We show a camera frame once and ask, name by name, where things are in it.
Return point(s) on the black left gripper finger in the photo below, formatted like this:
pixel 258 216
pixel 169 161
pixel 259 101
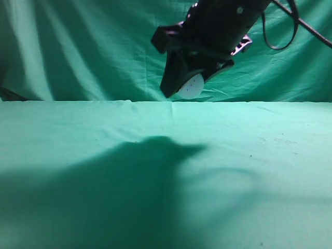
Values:
pixel 179 68

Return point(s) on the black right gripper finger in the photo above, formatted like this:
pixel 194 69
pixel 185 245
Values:
pixel 215 67

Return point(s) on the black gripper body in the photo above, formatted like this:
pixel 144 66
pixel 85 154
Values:
pixel 216 28

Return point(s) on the white dimpled golf ball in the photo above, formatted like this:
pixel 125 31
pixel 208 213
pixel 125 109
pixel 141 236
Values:
pixel 192 88

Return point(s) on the green table cloth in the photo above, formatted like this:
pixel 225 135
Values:
pixel 122 174

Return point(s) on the green backdrop cloth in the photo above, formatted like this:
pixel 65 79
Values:
pixel 101 50

